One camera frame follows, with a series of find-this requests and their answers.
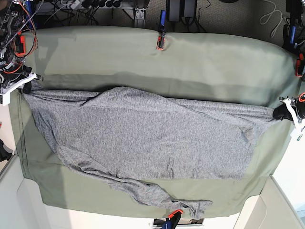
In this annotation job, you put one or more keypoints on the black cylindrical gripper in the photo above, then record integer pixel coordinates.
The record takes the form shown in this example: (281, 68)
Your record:
(282, 113)
(13, 72)

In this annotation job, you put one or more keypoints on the grey heathered T-shirt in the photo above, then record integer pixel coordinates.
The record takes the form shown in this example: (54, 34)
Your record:
(125, 136)

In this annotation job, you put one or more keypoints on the right orange black clamp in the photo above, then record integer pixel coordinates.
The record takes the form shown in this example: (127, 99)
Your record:
(300, 66)

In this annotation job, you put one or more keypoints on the green table cloth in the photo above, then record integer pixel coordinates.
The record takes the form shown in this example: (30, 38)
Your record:
(200, 66)

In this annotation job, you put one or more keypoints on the white power strip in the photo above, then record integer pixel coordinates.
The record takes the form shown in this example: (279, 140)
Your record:
(70, 4)

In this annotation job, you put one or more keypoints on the black power adapter right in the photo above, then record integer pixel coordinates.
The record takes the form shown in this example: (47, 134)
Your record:
(189, 8)

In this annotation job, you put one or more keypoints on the black power adapter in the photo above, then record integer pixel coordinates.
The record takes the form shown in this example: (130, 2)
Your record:
(189, 8)
(173, 10)

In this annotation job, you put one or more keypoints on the bottom orange black clamp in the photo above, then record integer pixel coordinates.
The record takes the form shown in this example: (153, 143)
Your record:
(172, 220)

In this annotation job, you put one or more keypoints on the black power adapter left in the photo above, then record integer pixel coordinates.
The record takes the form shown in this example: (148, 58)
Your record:
(173, 10)

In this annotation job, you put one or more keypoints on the robot arm with orange wires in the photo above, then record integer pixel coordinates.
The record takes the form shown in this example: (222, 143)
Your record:
(16, 17)
(301, 98)

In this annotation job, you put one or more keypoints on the blue clamp handle right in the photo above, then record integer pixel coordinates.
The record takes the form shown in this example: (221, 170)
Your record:
(288, 38)

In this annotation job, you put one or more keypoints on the blue clamp handle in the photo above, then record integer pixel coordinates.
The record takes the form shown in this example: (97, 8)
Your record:
(162, 21)
(288, 38)

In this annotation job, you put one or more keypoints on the aluminium frame bracket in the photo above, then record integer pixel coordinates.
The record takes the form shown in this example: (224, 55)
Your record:
(139, 18)

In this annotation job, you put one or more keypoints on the blue clamp handle centre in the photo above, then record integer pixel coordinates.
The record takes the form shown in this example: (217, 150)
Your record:
(162, 21)

